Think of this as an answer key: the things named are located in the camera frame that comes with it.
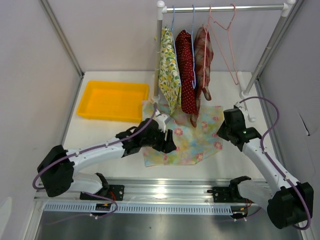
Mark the red plaid skirt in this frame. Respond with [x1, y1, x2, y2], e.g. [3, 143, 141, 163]
[190, 26, 214, 128]

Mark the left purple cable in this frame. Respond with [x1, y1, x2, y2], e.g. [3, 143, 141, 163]
[32, 103, 159, 192]

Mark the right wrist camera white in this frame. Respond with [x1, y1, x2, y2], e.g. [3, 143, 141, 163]
[234, 101, 247, 111]

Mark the blue wire hanger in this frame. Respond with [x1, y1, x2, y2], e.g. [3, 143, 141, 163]
[170, 5, 178, 65]
[191, 4, 197, 89]

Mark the yellow plastic tray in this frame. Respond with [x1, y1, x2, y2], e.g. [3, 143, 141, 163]
[76, 80, 150, 123]

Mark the blue wire hanger left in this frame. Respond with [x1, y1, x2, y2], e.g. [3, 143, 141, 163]
[170, 5, 178, 65]

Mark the metal clothes rack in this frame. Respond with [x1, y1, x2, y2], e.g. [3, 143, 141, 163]
[151, 0, 298, 123]

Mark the blue wire hanger right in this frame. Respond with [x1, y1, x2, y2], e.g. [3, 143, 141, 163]
[191, 4, 197, 89]

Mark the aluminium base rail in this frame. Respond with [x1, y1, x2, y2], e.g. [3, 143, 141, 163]
[33, 177, 276, 208]

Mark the lemon print skirt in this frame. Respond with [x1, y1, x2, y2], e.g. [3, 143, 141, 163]
[158, 26, 182, 114]

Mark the pink wire hanger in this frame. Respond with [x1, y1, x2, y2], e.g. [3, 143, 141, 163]
[208, 3, 241, 86]
[202, 5, 212, 89]

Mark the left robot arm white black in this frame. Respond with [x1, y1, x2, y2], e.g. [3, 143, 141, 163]
[37, 118, 177, 198]

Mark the red polka dot skirt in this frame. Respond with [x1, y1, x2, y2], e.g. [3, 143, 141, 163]
[175, 30, 196, 115]

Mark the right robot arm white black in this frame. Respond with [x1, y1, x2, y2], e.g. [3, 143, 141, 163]
[217, 107, 314, 230]

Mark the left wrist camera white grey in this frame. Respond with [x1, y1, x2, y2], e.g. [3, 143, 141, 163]
[154, 111, 170, 133]

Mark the slotted cable duct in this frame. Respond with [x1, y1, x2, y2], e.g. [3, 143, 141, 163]
[44, 202, 233, 216]

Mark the pastel floral cloth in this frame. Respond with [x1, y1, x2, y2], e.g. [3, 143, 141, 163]
[143, 106, 224, 167]

